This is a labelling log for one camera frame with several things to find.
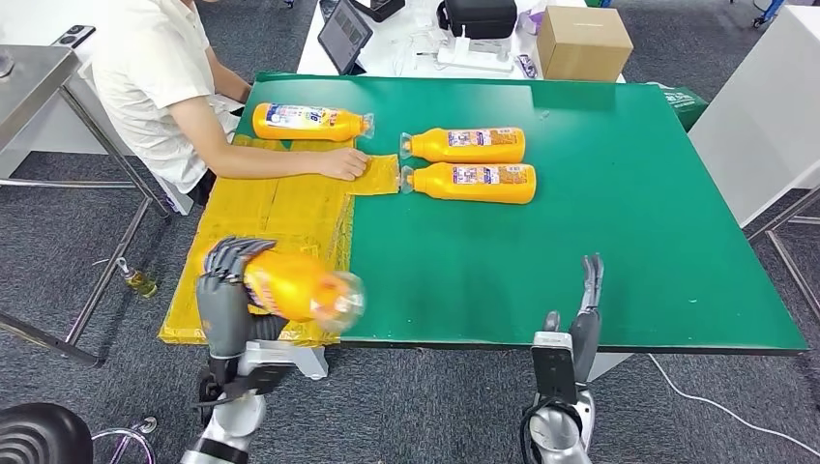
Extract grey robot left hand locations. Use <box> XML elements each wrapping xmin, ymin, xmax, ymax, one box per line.
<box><xmin>194</xmin><ymin>235</ymin><xmax>289</xmax><ymax>360</ymax></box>

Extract black tablet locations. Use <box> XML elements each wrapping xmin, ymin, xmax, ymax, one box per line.
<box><xmin>316</xmin><ymin>0</ymin><xmax>375</xmax><ymax>76</ymax></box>

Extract blue metal rack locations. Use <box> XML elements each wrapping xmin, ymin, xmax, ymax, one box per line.
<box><xmin>730</xmin><ymin>0</ymin><xmax>786</xmax><ymax>28</ymax></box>

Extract white cabinet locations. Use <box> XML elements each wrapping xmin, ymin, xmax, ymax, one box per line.
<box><xmin>688</xmin><ymin>5</ymin><xmax>820</xmax><ymax>228</ymax></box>

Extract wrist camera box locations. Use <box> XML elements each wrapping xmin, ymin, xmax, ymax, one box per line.
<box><xmin>530</xmin><ymin>330</ymin><xmax>581</xmax><ymax>406</ymax></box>
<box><xmin>238</xmin><ymin>339</ymin><xmax>330</xmax><ymax>398</ymax></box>

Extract white table leg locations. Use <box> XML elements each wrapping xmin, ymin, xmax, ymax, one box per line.
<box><xmin>586</xmin><ymin>352</ymin><xmax>635</xmax><ymax>382</ymax></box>

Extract pale purple tissue pack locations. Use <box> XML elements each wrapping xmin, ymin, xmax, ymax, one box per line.
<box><xmin>517</xmin><ymin>6</ymin><xmax>545</xmax><ymax>37</ymax></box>

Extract brown cardboard box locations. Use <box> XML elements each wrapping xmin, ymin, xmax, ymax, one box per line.
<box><xmin>537</xmin><ymin>5</ymin><xmax>634</xmax><ymax>83</ymax></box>

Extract yellow taped cardboard mat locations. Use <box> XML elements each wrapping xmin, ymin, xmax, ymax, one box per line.
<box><xmin>159</xmin><ymin>130</ymin><xmax>401</xmax><ymax>347</ymax></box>

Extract black carry case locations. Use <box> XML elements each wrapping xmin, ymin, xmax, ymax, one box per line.
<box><xmin>436</xmin><ymin>0</ymin><xmax>519</xmax><ymax>41</ymax></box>

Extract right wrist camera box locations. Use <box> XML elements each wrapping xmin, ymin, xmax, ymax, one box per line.
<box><xmin>530</xmin><ymin>330</ymin><xmax>581</xmax><ymax>406</ymax></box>

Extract person's right hand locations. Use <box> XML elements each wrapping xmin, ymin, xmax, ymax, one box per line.
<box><xmin>316</xmin><ymin>147</ymin><xmax>371</xmax><ymax>183</ymax></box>

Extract white floor cable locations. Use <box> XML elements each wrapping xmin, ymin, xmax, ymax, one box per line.
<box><xmin>647</xmin><ymin>352</ymin><xmax>820</xmax><ymax>457</ymax></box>

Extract black smartphone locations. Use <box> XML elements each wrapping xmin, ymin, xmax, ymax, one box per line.
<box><xmin>52</xmin><ymin>24</ymin><xmax>98</xmax><ymax>50</ymax></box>

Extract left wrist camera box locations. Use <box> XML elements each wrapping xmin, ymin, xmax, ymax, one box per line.
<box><xmin>238</xmin><ymin>339</ymin><xmax>330</xmax><ymax>398</ymax></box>

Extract chrome stool ring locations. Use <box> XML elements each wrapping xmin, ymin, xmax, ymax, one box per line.
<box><xmin>92</xmin><ymin>417</ymin><xmax>160</xmax><ymax>464</ymax></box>

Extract stainless steel table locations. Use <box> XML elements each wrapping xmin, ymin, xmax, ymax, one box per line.
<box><xmin>0</xmin><ymin>44</ymin><xmax>171</xmax><ymax>369</ymax></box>

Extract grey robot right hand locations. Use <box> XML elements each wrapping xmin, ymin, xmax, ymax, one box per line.
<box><xmin>542</xmin><ymin>252</ymin><xmax>605</xmax><ymax>386</ymax></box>

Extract orange detergent bottle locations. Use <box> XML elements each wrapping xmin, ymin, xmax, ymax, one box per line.
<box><xmin>399</xmin><ymin>160</ymin><xmax>538</xmax><ymax>206</ymax></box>
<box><xmin>203</xmin><ymin>246</ymin><xmax>366</xmax><ymax>334</ymax></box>
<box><xmin>251</xmin><ymin>101</ymin><xmax>376</xmax><ymax>143</ymax></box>
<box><xmin>399</xmin><ymin>127</ymin><xmax>527</xmax><ymax>164</ymax></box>

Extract white power strip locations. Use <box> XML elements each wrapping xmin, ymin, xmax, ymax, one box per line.
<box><xmin>436</xmin><ymin>26</ymin><xmax>515</xmax><ymax>73</ymax></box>

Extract small yellow liquid bottle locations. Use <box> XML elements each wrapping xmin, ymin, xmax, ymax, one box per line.
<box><xmin>115</xmin><ymin>257</ymin><xmax>161</xmax><ymax>301</ymax></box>

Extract person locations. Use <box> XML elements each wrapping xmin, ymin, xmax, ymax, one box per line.
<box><xmin>91</xmin><ymin>0</ymin><xmax>371</xmax><ymax>206</ymax></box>

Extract steel frame legs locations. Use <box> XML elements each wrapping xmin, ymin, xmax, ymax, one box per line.
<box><xmin>746</xmin><ymin>182</ymin><xmax>820</xmax><ymax>325</ymax></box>

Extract green bag with white print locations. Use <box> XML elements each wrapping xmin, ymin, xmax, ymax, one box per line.
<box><xmin>658</xmin><ymin>83</ymin><xmax>711</xmax><ymax>132</ymax></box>

